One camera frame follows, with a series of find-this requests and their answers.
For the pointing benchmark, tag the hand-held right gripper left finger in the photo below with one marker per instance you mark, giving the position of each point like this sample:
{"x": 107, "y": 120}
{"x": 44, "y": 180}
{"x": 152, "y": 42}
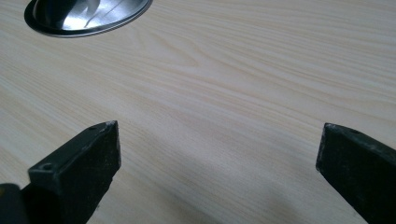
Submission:
{"x": 77, "y": 172}

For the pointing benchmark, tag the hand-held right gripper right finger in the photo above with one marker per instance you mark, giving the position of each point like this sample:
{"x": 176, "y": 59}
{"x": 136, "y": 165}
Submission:
{"x": 358, "y": 174}

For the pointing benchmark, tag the round stainless steel plate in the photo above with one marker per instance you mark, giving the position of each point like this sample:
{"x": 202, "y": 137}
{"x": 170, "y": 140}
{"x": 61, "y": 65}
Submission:
{"x": 90, "y": 15}

